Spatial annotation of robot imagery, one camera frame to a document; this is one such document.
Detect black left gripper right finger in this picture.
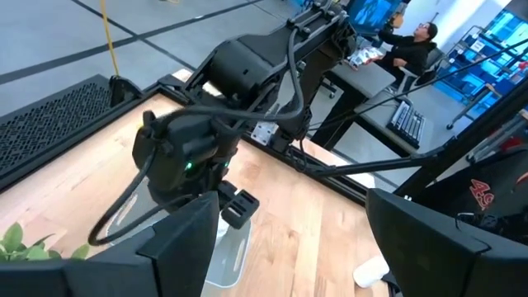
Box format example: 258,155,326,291
365,187,528,297

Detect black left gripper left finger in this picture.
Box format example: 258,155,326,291
0,191,221,297

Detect white pill bottle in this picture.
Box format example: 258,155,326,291
352,254,391,289

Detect clear plastic bin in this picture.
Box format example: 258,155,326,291
105,181,253,290

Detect small green potted plant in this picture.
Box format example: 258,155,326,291
0,222,91,263

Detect black perforated metal box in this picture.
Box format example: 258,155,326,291
0,73,144,193

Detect black computer keyboard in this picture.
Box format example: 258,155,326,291
386,100,427,150

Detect grey desk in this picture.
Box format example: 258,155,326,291
309,60,438,158

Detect office chair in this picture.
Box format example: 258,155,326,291
395,47,446,95

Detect white packets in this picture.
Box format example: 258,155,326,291
348,45,385,69

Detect rack with blue bins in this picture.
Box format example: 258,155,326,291
445,7,528,131

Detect person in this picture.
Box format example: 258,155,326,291
375,21,439,86

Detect computer monitor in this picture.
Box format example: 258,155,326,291
345,0,403,36

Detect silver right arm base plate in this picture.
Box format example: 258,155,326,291
250,120,281,146

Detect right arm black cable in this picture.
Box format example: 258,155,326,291
87,26,306,248

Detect black metal table frame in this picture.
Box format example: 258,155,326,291
0,73,528,207

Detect long yellow cable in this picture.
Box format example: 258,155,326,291
100,0,121,78

